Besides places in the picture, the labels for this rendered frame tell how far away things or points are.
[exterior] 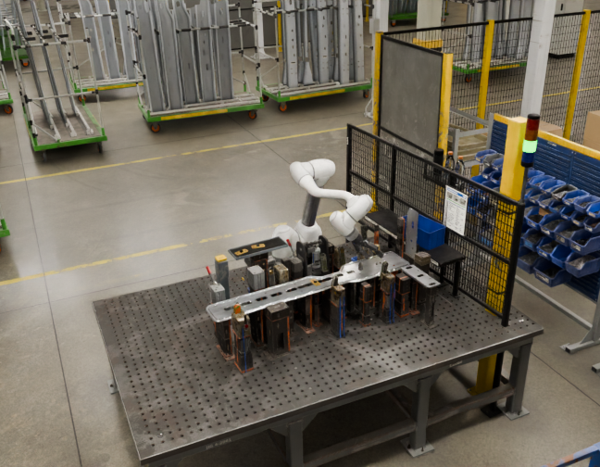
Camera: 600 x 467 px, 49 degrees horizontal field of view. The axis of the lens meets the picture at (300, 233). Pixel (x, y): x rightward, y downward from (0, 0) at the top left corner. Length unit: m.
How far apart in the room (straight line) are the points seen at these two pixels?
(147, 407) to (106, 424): 1.07
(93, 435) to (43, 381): 0.79
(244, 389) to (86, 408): 1.55
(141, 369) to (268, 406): 0.84
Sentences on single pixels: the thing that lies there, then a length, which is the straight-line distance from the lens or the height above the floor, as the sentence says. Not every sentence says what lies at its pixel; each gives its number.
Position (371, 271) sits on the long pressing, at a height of 1.00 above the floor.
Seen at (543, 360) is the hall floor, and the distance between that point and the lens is 5.36.
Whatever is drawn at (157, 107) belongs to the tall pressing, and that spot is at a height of 0.37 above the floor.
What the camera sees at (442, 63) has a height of 1.90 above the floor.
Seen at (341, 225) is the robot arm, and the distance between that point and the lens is 4.04.
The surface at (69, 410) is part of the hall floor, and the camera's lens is 5.00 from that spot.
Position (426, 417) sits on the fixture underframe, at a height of 0.26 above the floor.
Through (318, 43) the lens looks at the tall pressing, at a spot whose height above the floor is 1.01.
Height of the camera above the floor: 3.10
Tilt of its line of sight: 26 degrees down
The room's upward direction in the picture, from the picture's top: 1 degrees counter-clockwise
